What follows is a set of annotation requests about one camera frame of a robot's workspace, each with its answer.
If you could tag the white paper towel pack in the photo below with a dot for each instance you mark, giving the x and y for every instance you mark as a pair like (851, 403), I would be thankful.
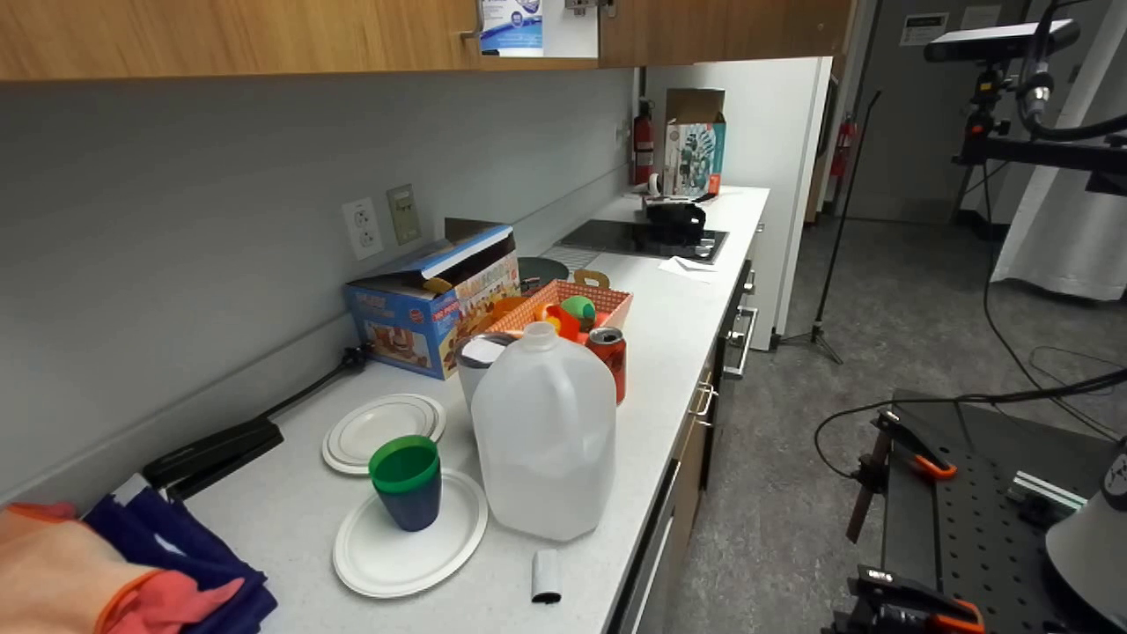
(510, 27)

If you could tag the black stapler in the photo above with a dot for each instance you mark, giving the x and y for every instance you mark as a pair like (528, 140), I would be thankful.
(212, 455)

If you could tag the translucent plastic gallon jug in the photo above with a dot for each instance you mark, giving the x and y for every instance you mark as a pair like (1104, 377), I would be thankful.
(545, 445)

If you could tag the white curtain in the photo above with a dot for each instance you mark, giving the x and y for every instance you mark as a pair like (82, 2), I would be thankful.
(1058, 235)

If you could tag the grey round pan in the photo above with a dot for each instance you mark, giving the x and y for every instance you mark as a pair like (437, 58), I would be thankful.
(542, 273)

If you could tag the cardboard box with blue print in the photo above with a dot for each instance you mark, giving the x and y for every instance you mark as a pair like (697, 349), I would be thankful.
(694, 142)

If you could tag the grey door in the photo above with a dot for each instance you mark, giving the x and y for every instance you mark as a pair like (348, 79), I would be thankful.
(901, 117)

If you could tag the black bar camera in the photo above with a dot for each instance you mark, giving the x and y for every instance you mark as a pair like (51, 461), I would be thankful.
(986, 37)

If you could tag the flat cooktop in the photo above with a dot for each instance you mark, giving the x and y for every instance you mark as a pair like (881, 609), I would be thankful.
(637, 242)

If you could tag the dark blue cloth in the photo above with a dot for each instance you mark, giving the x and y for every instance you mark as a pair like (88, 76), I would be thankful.
(176, 542)

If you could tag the white door sign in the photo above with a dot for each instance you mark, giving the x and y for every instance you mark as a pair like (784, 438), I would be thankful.
(922, 31)

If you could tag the small white plate stack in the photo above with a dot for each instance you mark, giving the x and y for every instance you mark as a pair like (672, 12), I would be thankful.
(381, 432)

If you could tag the black perforated table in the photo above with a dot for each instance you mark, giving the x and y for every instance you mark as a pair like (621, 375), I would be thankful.
(972, 531)

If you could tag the blue plastic cup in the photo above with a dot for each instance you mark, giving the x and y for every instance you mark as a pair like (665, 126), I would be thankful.
(410, 512)

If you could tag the white paper scrap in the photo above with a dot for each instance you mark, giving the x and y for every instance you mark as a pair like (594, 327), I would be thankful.
(685, 266)

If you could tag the beige wall switch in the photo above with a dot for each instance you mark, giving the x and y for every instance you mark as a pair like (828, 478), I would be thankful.
(402, 213)

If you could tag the black dishwasher front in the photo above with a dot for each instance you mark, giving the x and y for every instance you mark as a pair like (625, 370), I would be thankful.
(657, 564)

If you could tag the red toy block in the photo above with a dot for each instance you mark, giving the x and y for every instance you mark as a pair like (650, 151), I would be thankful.
(565, 327)

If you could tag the black cooking pot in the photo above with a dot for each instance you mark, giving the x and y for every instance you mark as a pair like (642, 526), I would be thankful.
(672, 220)

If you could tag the thin black tripod pole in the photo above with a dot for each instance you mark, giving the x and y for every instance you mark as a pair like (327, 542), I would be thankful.
(846, 223)

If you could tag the white wall outlet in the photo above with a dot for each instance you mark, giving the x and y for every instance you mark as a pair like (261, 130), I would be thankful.
(363, 228)

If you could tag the silver metal rail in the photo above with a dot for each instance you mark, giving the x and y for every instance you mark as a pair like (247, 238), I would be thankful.
(1048, 491)

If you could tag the orange checkered cardboard tray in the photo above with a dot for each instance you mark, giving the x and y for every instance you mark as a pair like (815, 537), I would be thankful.
(522, 314)

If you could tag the blue play food box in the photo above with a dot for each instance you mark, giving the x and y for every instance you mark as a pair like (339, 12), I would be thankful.
(423, 320)

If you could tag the green plastic cup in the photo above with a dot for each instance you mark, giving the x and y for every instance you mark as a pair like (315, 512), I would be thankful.
(406, 462)

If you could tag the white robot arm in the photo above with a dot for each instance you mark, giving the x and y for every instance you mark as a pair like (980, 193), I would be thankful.
(1092, 551)

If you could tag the red fire extinguisher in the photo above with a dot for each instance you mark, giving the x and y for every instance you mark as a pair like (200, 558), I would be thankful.
(842, 153)
(642, 147)

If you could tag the red soda can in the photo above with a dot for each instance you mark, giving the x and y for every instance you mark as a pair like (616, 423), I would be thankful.
(606, 363)

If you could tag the green toy ball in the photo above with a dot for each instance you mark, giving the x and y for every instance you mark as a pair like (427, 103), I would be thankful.
(577, 308)

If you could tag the black camera stand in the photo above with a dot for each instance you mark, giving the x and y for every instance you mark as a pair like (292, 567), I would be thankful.
(980, 147)

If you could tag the large white plate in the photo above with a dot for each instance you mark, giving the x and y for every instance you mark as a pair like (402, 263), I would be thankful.
(399, 564)

